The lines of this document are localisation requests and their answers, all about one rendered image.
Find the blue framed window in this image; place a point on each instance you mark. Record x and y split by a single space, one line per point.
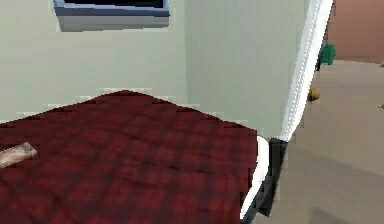
113 15

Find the white room door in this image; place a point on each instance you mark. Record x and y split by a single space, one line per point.
305 73

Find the beige cylindrical object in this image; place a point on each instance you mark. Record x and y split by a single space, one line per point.
15 155

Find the brass door knob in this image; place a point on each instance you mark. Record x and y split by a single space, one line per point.
313 94

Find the bed with red checked cover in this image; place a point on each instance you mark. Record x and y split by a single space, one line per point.
133 160

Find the green bin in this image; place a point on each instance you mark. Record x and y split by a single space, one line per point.
327 54

